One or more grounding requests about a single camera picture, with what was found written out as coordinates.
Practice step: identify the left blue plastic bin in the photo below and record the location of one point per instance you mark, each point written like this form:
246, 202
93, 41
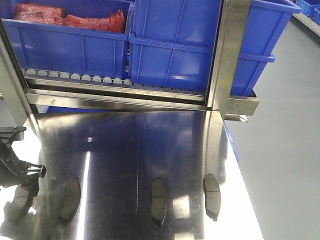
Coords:
70, 49

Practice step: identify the blue plastic bin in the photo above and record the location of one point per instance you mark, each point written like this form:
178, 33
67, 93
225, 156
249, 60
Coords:
266, 21
172, 43
70, 49

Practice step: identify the middle blue plastic bin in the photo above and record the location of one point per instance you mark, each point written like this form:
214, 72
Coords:
172, 43

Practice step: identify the white roller conveyor track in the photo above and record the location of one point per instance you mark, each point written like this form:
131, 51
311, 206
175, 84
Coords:
75, 76

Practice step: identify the distant blue bin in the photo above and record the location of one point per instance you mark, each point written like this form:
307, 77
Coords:
308, 7

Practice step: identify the stainless steel rack frame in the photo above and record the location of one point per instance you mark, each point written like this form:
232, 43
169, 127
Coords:
24, 93

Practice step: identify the red bubble wrap bag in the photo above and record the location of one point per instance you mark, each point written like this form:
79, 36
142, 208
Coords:
45, 14

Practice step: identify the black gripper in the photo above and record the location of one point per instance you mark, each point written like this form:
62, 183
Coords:
14, 171

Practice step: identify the right blue plastic bin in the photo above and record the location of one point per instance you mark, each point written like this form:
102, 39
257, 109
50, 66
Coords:
266, 21

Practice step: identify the brake pad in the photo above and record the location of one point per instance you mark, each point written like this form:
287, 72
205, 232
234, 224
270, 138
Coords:
158, 207
212, 196
70, 201
19, 206

